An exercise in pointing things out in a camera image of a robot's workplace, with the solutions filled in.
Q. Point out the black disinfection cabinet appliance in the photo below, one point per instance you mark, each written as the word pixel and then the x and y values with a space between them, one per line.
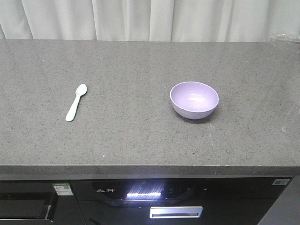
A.
pixel 225 201

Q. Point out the upper silver drawer handle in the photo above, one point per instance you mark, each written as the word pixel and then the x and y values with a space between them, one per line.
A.
pixel 176 212

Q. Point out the white pleated curtain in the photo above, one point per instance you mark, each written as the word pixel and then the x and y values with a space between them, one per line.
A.
pixel 150 20

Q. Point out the lilac plastic bowl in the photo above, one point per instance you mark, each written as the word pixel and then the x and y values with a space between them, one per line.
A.
pixel 193 100

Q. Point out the pale green plastic spoon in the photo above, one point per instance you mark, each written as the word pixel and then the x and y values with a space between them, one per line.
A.
pixel 80 91

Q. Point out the black built-in dishwasher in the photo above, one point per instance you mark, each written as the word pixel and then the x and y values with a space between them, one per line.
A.
pixel 37 203

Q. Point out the clear plastic wrap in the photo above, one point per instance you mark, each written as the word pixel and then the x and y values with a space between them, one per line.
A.
pixel 286 38

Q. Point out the QR code sticker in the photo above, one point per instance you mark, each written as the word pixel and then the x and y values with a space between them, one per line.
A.
pixel 280 182

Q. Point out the green white energy label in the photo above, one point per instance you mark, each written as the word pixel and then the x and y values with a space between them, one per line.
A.
pixel 63 189

